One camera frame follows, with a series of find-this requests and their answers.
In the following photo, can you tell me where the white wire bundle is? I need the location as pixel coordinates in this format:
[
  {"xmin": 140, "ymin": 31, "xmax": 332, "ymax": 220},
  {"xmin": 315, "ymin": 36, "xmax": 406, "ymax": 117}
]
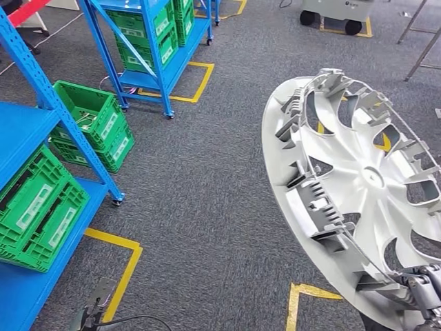
[{"xmin": 75, "ymin": 113, "xmax": 98, "ymax": 128}]

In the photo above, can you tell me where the white cable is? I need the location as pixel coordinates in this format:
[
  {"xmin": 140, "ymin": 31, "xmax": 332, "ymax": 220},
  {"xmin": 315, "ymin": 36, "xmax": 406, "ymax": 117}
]
[{"xmin": 0, "ymin": 11, "xmax": 85, "ymax": 77}]

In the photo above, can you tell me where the large blue metal shelf rack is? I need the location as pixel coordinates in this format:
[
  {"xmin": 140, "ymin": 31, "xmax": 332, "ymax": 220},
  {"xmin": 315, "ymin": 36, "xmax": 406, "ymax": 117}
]
[{"xmin": 0, "ymin": 6, "xmax": 125, "ymax": 331}]

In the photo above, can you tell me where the green open plastic crate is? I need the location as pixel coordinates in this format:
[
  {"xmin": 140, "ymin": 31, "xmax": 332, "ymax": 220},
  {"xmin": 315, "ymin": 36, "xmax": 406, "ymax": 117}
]
[{"xmin": 51, "ymin": 81, "xmax": 127, "ymax": 152}]

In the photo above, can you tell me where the white wheeled cart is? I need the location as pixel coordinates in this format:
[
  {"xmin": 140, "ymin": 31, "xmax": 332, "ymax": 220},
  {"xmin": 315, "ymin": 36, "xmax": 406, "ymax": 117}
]
[{"xmin": 299, "ymin": 0, "xmax": 375, "ymax": 37}]

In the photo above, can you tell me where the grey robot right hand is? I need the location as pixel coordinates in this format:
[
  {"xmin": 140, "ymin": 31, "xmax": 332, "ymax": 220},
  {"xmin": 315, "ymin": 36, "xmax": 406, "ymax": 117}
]
[{"xmin": 390, "ymin": 263, "xmax": 441, "ymax": 331}]

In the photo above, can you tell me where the steel table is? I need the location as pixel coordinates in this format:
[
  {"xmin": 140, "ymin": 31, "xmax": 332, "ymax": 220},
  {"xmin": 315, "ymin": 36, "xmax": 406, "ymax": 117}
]
[{"xmin": 396, "ymin": 0, "xmax": 441, "ymax": 83}]

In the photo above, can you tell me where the black office chair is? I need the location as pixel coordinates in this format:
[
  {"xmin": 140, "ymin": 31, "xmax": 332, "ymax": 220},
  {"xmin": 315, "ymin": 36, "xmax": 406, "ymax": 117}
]
[{"xmin": 0, "ymin": 0, "xmax": 51, "ymax": 57}]

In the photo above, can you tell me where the grey plastic wheel hubcap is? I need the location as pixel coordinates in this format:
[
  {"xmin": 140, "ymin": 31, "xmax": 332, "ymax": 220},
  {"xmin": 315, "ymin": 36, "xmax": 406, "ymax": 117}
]
[{"xmin": 261, "ymin": 68, "xmax": 441, "ymax": 331}]

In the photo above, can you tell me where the red barrier tape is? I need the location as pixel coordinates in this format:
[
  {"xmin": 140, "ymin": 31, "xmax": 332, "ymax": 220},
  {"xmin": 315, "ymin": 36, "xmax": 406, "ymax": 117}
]
[{"xmin": 8, "ymin": 0, "xmax": 53, "ymax": 28}]

